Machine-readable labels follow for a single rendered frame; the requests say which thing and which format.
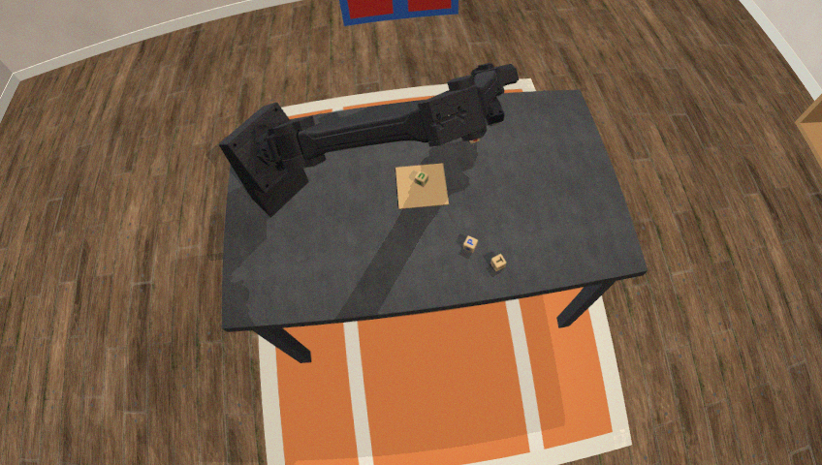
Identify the tan flat mat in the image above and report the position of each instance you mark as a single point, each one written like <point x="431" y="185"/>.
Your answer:
<point x="412" y="195"/>

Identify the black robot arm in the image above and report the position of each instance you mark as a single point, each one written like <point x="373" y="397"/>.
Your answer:
<point x="448" y="116"/>

